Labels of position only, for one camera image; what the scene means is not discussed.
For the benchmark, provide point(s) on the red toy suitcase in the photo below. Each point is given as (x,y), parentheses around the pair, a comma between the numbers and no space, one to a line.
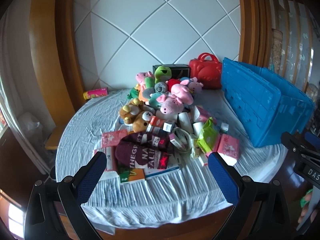
(207,75)

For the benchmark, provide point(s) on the red white medicine box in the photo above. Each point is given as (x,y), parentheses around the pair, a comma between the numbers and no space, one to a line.
(156,123)

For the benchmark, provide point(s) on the brown bear plush yellow ears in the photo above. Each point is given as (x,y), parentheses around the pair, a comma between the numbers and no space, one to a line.
(128,112)

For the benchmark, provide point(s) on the pink pig plush red dress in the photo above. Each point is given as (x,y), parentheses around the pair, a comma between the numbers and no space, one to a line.
(142,77)

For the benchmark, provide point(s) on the large pink pig plush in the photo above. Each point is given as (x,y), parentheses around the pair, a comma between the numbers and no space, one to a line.
(171,105)

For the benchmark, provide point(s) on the black box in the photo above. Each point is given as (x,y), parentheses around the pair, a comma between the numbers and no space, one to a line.
(180,71)

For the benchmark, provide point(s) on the green orange box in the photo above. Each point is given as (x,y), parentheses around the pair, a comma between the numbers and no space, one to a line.
(131,176)

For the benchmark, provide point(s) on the person's right hand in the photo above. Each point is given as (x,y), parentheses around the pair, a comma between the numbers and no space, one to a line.
(305,213)

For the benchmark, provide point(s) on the pale blue striped tablecloth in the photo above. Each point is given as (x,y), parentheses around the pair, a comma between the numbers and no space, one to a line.
(87,120)

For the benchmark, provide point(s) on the blue plastic crate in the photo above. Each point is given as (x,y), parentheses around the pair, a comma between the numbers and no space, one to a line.
(262,100)

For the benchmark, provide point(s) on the teal plush toy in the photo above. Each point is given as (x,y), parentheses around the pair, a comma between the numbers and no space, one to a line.
(155,99)

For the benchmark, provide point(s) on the pink cylindrical can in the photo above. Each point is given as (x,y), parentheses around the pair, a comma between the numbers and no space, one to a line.
(96,93)

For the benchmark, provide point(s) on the red plush toy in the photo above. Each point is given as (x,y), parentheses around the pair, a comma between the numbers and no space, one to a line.
(173,83)

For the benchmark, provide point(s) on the round wooden desktop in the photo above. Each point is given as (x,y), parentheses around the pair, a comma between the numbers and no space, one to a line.
(162,231)

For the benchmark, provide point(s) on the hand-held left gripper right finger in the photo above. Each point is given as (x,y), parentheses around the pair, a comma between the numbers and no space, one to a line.
(222,177)

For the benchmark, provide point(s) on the light green plush toy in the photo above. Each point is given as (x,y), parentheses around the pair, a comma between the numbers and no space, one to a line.
(149,82)

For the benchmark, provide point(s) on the maroon printed knit sock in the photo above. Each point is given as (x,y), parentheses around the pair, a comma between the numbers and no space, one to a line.
(142,152)

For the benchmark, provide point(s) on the small pink white box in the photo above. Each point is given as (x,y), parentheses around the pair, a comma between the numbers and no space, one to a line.
(175,141)

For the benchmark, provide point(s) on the white roll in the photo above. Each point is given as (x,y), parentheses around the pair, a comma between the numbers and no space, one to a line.
(198,127)
(185,121)

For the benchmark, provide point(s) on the green wet wipes packet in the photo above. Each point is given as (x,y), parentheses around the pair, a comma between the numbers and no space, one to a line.
(208,137)

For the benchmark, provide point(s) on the white blue medicine box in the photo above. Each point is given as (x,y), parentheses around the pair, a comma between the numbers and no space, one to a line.
(162,171)

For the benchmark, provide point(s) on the pink floral tissue packet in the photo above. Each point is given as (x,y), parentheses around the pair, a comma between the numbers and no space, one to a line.
(110,138)
(203,115)
(228,147)

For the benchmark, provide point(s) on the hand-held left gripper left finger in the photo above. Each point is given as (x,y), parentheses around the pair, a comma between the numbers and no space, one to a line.
(91,177)

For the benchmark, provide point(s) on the wooden chair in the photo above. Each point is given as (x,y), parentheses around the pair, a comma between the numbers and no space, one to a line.
(53,140)

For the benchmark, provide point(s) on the clear plastic bag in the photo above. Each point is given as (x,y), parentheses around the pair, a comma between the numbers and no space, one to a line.
(30,127)

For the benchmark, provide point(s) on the person's green clothing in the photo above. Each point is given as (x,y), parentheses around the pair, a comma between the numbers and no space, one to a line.
(307,198)

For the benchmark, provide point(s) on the small green frog plush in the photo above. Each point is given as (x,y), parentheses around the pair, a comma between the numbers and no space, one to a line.
(133,93)

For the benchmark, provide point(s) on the white red flat box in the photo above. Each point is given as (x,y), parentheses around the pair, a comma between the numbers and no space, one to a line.
(111,160)

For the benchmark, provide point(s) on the small green white box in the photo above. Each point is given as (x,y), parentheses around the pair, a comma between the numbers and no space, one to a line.
(224,127)

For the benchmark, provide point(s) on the frosted glass door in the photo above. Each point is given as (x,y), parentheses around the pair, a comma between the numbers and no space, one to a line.
(297,30)

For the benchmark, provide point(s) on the grey koala plush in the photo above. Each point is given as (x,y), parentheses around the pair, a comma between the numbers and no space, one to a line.
(160,88)

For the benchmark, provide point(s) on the white curtain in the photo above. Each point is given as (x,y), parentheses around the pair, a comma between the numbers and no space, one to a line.
(17,67)

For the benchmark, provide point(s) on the orange plush toy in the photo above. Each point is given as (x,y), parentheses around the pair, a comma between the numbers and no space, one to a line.
(143,95)

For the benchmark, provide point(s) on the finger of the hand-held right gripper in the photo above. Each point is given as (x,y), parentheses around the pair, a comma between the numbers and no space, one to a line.
(292,146)
(313,138)

